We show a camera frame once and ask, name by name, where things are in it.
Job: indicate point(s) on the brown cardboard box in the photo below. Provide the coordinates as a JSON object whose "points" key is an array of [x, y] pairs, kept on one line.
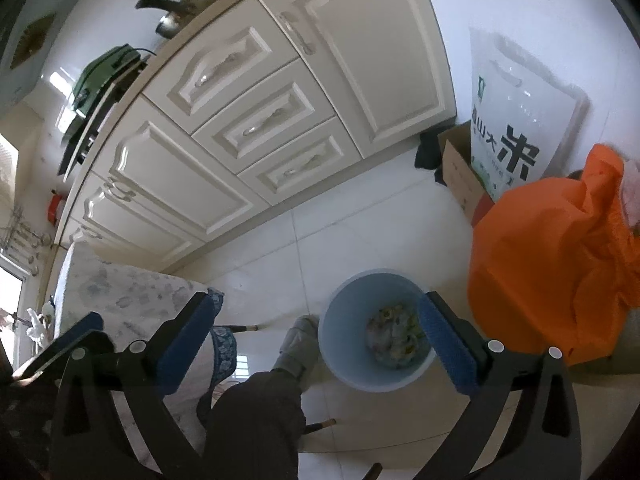
{"points": [[463, 183]]}

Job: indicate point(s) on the kitchen window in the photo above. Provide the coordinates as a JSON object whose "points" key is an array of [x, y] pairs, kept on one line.
{"points": [[12, 278]]}

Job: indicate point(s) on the trash inside bucket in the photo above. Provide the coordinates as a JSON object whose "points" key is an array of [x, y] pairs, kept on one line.
{"points": [[395, 338]]}

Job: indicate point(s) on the hanging utensil rack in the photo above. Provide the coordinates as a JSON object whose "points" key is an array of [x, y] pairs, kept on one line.
{"points": [[21, 244]]}

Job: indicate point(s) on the black gas stove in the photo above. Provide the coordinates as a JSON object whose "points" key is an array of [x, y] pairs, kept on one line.
{"points": [[77, 144]]}

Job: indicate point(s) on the light blue trash bucket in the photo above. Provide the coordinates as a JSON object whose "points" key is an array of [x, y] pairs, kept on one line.
{"points": [[342, 331]]}

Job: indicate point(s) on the range hood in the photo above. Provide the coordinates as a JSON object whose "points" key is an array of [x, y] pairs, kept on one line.
{"points": [[28, 32]]}

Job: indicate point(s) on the red and white bowl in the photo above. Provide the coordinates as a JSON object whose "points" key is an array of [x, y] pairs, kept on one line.
{"points": [[56, 207]]}

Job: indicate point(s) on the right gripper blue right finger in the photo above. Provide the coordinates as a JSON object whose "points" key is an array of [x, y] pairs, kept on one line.
{"points": [[543, 439]]}

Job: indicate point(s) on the steel wok with handle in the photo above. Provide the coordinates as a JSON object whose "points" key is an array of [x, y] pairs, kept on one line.
{"points": [[179, 13]]}

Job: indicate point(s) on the green electric cooking pot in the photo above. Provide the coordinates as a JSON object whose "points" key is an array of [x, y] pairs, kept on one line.
{"points": [[99, 74]]}

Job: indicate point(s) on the white rice bag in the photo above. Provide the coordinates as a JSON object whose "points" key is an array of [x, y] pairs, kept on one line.
{"points": [[524, 120]]}

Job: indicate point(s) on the dark trouser leg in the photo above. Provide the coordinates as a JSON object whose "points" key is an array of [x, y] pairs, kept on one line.
{"points": [[254, 429]]}

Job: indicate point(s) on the orange plastic bag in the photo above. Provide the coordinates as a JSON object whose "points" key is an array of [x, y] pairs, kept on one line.
{"points": [[555, 263]]}

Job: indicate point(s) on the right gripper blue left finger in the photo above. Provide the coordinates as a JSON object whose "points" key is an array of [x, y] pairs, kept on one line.
{"points": [[88, 439]]}

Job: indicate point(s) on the black cloth on floor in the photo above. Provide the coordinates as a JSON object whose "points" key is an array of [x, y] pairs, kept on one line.
{"points": [[429, 155]]}

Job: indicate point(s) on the chrome sink faucet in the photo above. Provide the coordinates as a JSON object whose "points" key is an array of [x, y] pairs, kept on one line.
{"points": [[38, 326]]}

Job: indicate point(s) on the grey shoe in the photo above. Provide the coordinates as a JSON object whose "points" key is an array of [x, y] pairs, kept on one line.
{"points": [[299, 352]]}

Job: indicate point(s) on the white floral tablecloth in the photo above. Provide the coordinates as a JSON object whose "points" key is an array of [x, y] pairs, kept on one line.
{"points": [[132, 303]]}

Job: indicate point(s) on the cream lower kitchen cabinets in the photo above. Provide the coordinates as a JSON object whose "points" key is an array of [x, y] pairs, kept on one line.
{"points": [[252, 104]]}

